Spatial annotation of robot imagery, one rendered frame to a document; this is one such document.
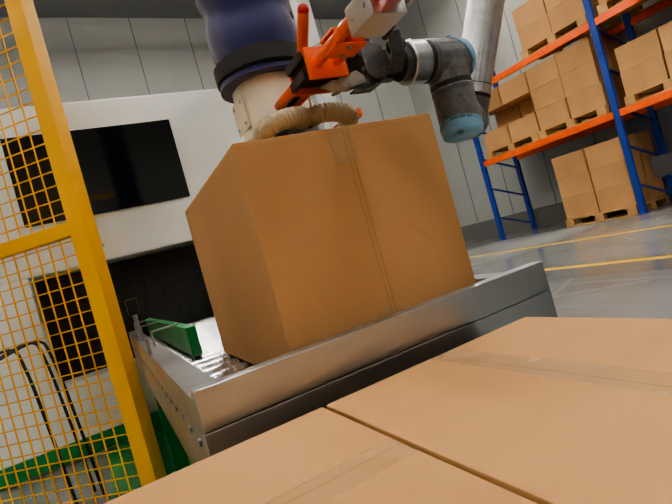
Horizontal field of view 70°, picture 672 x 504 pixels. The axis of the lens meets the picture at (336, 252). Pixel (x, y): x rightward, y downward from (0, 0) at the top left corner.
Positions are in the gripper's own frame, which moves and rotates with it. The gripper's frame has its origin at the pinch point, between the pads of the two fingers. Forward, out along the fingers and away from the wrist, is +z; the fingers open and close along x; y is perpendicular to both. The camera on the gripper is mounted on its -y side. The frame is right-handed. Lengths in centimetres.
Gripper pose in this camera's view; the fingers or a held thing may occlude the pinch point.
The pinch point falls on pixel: (322, 65)
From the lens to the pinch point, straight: 95.2
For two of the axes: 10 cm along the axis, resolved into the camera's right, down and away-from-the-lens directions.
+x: -2.7, -9.6, -0.1
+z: -8.6, 2.4, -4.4
